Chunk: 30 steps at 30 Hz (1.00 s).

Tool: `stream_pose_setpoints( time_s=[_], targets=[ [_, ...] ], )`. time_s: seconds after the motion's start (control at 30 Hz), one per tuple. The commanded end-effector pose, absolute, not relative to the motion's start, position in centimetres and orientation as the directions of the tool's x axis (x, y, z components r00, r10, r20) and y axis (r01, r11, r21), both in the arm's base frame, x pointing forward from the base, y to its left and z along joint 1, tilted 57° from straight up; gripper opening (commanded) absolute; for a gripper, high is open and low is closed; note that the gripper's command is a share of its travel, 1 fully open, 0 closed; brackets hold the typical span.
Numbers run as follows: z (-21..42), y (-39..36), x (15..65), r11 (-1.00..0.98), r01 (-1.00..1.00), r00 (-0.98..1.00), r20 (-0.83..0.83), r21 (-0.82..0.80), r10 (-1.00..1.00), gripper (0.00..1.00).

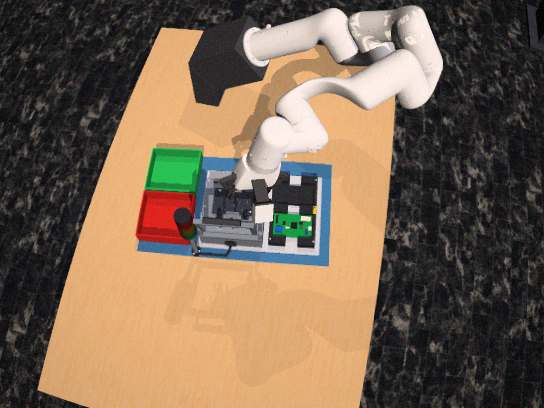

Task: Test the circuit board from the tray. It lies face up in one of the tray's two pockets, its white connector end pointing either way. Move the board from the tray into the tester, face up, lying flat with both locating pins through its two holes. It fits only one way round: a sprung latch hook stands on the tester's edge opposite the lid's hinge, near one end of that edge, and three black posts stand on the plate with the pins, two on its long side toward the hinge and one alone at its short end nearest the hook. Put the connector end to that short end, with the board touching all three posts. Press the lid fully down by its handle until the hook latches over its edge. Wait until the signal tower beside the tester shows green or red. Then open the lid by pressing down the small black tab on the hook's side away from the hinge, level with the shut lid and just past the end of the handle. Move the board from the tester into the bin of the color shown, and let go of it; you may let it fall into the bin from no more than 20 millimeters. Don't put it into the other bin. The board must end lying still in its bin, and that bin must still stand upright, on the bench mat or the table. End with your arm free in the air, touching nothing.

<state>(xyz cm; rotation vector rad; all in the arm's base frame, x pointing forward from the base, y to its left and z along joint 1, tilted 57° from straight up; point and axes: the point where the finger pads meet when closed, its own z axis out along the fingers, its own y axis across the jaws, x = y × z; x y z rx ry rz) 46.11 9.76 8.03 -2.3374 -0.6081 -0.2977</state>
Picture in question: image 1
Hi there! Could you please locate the red open bin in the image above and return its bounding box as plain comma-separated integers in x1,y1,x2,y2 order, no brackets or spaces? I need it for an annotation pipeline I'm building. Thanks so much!
135,190,196,245

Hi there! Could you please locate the green circuit board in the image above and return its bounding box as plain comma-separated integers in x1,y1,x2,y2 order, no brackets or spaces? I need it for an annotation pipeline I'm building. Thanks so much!
273,213,312,238

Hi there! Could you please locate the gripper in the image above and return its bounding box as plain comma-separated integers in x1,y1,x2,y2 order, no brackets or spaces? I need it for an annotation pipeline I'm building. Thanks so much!
219,154,288,201

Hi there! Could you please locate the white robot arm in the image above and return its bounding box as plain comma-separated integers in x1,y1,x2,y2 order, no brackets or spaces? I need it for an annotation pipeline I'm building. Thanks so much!
243,5,443,175

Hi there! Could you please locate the green open bin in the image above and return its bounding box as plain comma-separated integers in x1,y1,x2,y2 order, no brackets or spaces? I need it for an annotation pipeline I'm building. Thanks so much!
144,148,203,199

